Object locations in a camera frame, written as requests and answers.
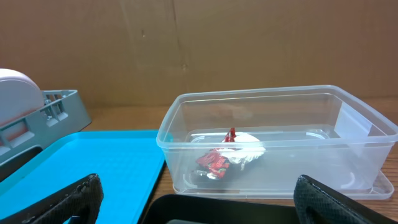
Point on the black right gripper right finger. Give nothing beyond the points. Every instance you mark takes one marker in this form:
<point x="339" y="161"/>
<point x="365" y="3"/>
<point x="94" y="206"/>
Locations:
<point x="318" y="203"/>

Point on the grey dishwasher rack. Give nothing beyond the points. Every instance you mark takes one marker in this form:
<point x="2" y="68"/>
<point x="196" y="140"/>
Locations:
<point x="63" y="113"/>

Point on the large white pink plate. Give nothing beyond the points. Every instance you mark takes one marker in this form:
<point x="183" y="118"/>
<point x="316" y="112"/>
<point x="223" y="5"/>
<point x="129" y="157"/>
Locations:
<point x="19" y="95"/>

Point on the red wrapper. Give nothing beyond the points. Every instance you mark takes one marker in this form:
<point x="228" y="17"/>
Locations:
<point x="214" y="164"/>

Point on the crumpled white tissue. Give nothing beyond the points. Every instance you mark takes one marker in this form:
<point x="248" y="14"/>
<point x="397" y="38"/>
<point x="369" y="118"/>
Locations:
<point x="244" y="155"/>

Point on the clear plastic bin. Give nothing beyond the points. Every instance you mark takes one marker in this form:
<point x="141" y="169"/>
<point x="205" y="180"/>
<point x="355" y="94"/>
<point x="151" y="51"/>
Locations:
<point x="320" y="131"/>

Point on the teal plastic tray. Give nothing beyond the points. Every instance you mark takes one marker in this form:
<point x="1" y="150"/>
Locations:
<point x="128" y="164"/>

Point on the black food waste tray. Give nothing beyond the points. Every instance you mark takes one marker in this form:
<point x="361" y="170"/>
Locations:
<point x="181" y="208"/>

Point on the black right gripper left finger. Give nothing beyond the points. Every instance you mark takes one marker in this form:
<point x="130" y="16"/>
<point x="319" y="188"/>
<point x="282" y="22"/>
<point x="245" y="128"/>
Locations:
<point x="77" y="203"/>

